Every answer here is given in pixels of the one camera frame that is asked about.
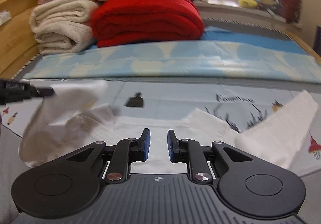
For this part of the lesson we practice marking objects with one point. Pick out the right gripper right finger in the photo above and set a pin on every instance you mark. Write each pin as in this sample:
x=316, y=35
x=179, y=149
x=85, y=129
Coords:
x=245, y=183

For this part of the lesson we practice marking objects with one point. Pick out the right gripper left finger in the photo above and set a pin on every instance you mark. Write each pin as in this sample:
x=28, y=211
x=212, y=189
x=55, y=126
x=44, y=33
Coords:
x=71, y=183

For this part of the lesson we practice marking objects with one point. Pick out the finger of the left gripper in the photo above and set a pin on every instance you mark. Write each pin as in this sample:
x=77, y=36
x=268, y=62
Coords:
x=16, y=91

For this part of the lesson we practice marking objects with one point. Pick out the white small garment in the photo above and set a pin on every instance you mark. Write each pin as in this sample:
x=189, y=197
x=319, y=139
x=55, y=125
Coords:
x=70, y=120

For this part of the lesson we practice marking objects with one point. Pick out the beige folded blanket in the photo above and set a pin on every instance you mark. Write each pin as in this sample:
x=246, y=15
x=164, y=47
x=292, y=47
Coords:
x=63, y=26

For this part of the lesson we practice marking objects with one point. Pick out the printed grey bed sheet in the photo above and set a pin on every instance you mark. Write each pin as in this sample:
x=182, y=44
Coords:
x=241, y=101

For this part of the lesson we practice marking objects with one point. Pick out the red folded blanket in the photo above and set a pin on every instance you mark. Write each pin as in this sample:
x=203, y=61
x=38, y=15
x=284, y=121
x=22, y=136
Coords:
x=118, y=22

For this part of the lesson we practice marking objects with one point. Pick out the dark red plush toy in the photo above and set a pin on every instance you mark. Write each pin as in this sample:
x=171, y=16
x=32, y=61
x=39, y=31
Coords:
x=289, y=10

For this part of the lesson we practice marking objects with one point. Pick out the wooden bed frame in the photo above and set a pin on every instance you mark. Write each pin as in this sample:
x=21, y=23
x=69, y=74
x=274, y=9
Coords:
x=18, y=46

